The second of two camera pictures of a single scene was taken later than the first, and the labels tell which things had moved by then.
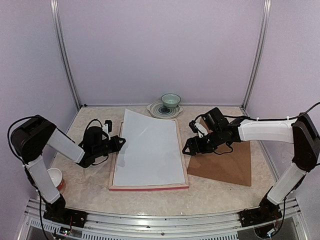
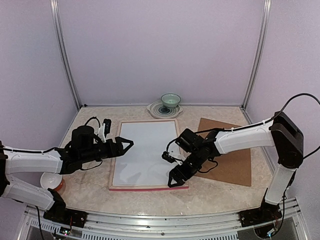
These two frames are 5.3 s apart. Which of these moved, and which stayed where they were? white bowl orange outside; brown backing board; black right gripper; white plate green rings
Moved: black right gripper
Stayed: brown backing board; white bowl orange outside; white plate green rings
